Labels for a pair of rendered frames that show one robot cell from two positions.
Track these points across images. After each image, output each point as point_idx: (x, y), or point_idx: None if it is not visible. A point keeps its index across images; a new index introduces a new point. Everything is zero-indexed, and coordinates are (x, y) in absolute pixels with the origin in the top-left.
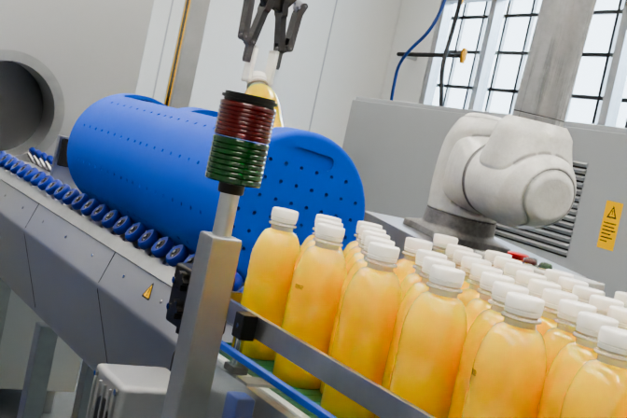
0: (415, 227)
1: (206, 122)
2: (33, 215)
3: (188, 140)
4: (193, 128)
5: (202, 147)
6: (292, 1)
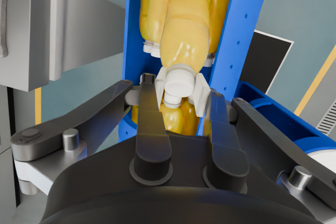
0: (4, 34)
1: (226, 73)
2: None
3: (243, 60)
4: (232, 78)
5: (256, 20)
6: (104, 153)
